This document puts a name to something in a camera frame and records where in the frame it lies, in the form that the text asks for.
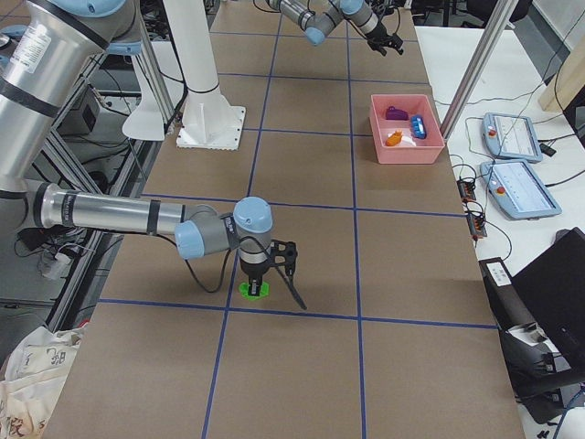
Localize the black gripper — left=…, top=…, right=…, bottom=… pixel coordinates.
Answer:
left=239, top=237, right=298, bottom=296
left=366, top=25, right=404, bottom=57

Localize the green toy block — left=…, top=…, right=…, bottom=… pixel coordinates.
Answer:
left=238, top=282, right=270, bottom=301

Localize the purple toy block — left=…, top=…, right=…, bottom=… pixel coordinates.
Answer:
left=385, top=106, right=410, bottom=121

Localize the long blue toy block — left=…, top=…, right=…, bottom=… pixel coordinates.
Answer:
left=410, top=114, right=427, bottom=139

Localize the orange toy block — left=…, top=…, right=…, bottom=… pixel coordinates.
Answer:
left=385, top=130, right=403, bottom=147

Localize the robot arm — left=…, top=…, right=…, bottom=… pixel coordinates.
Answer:
left=266, top=0, right=404, bottom=56
left=1, top=1, right=297, bottom=297

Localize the pink plastic box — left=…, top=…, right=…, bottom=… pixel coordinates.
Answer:
left=369, top=94, right=445, bottom=165

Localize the upper teach pendant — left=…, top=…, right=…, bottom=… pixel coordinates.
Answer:
left=482, top=112, right=543, bottom=163

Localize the teach pendant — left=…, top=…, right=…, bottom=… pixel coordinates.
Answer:
left=480, top=159, right=562, bottom=220
left=482, top=112, right=543, bottom=163

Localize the orange connector board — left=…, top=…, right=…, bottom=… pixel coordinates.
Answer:
left=456, top=179, right=476, bottom=202

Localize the lower teach pendant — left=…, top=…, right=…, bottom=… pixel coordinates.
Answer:
left=480, top=159, right=562, bottom=220

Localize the white printed tote bag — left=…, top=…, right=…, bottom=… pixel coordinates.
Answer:
left=1, top=327, right=86, bottom=438

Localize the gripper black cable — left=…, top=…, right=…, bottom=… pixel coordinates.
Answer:
left=182, top=235, right=308, bottom=312

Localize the aluminium frame post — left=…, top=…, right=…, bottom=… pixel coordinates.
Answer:
left=441, top=0, right=518, bottom=140

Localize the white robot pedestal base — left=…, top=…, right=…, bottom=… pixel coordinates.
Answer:
left=122, top=1, right=246, bottom=150

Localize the aluminium frame rack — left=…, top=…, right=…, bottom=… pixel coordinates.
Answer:
left=1, top=55, right=159, bottom=332

